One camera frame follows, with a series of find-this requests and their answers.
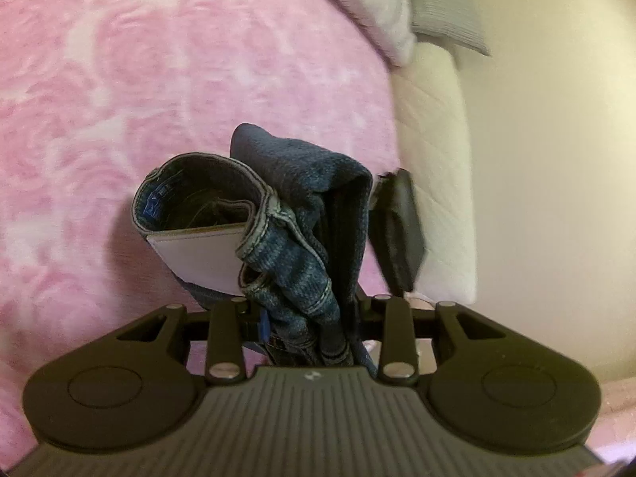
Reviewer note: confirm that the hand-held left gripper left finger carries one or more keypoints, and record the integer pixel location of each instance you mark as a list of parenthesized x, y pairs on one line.
[(226, 333)]

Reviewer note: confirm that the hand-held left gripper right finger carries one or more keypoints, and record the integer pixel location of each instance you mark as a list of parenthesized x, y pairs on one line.
[(397, 330)]

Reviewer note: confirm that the blue denim jeans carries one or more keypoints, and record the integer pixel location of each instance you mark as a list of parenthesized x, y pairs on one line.
[(308, 258)]

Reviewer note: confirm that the dark folded garment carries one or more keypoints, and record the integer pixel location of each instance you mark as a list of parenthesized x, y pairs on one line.
[(400, 228)]

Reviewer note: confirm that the white quilted mattress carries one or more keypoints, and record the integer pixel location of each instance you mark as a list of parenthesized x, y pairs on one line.
[(437, 159)]

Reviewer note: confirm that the pink floral blanket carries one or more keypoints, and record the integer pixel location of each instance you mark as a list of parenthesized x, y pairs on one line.
[(149, 84)]

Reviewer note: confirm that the grey pillow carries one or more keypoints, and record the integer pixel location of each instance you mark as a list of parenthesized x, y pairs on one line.
[(447, 15)]

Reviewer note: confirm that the light pink folded blanket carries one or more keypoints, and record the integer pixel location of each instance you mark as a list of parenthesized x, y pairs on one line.
[(377, 5)]

